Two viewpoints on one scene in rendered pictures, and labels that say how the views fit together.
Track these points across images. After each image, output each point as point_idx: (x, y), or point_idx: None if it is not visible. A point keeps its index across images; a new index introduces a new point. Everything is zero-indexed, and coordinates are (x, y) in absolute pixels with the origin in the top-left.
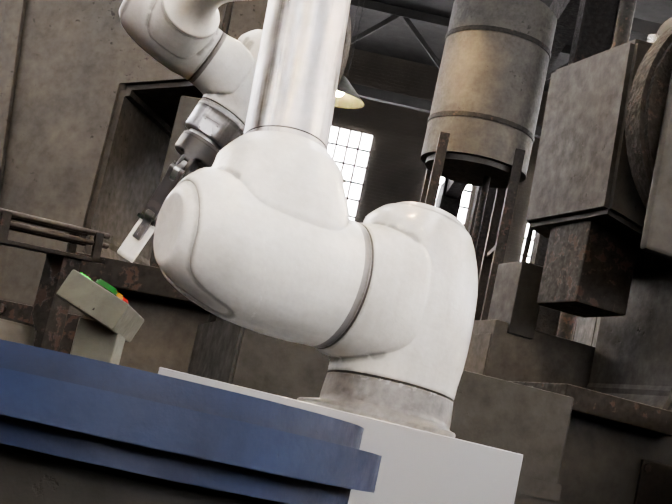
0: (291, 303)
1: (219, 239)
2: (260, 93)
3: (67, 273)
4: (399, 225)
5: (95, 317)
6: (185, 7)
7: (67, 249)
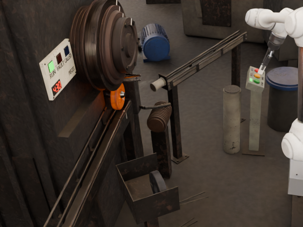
0: None
1: (298, 156)
2: (300, 111)
3: (238, 47)
4: None
5: (256, 92)
6: (265, 22)
7: (235, 37)
